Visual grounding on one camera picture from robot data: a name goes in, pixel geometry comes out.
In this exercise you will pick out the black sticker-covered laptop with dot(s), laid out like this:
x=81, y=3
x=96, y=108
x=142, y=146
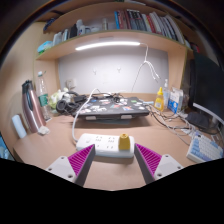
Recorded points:
x=113, y=108

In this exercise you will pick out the black computer monitor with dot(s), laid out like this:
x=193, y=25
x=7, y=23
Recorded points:
x=208, y=86

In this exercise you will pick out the white light bar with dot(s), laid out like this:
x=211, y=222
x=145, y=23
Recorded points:
x=106, y=45

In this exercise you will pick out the white and blue keyboard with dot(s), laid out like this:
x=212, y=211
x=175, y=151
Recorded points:
x=205, y=148

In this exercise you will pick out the white power strip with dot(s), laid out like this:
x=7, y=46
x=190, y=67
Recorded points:
x=100, y=145

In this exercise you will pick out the white wall socket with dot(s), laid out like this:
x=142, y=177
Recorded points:
x=70, y=83

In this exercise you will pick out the clear pump bottle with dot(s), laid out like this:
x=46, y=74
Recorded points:
x=166, y=95

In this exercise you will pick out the green and white plush toy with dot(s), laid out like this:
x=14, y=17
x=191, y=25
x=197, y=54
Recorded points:
x=55, y=99

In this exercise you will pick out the small white lump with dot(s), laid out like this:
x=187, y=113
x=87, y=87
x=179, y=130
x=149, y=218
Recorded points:
x=43, y=130

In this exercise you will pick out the wooden shelf unit with books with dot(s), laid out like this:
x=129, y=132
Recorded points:
x=160, y=38

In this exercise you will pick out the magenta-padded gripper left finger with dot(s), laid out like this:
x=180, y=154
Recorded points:
x=76, y=166

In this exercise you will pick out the black headphones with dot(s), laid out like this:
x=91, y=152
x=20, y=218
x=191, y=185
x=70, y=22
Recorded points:
x=65, y=106

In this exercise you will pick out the yellow charger block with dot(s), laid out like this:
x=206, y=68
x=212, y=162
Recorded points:
x=124, y=142

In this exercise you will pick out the clear plastic water bottle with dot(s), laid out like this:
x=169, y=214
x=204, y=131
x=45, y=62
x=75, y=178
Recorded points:
x=43, y=98

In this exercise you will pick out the pink and black thermos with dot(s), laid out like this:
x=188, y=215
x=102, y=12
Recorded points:
x=33, y=113

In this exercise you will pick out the black pouch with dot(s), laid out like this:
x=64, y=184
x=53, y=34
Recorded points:
x=197, y=119

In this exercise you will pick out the small white cylinder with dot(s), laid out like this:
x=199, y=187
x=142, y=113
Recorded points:
x=19, y=126

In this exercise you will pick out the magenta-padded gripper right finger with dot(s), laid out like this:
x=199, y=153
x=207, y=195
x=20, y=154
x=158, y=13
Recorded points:
x=156, y=166

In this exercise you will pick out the yellow squeeze bottle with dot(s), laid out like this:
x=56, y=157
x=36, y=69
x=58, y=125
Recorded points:
x=159, y=101

